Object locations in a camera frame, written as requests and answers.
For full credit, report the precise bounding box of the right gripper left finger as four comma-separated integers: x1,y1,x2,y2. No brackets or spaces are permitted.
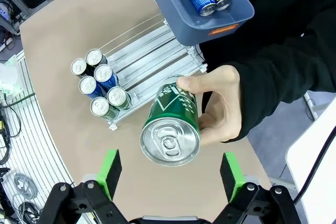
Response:
36,149,129,224

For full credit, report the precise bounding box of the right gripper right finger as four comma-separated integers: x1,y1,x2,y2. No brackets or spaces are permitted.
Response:
212,152,302,224

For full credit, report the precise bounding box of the green cider can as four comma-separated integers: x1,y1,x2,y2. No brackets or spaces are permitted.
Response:
90,96,116,121
139,74,202,167
107,86,133,111

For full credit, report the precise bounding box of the blue-grey bin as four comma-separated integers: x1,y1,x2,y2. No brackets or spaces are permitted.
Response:
145,0,255,46

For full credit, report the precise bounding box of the person's left forearm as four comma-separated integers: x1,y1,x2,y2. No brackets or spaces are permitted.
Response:
225,8,336,141

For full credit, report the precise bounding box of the clear plastic can dispenser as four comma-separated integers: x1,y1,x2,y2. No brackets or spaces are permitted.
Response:
101,14,208,131

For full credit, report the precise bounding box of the person's left hand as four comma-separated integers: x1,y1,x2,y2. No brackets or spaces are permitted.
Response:
176,65,242,146

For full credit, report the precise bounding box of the white power strip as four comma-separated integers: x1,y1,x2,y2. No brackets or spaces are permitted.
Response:
0,37,14,51

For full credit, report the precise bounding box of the white slotted aluminium frame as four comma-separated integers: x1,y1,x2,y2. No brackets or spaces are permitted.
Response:
0,49,102,224

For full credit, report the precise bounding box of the grey coiled cable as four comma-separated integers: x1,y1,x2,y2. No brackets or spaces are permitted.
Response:
13,173,39,200

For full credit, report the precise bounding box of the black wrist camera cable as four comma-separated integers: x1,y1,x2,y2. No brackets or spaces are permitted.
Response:
293,129,336,205

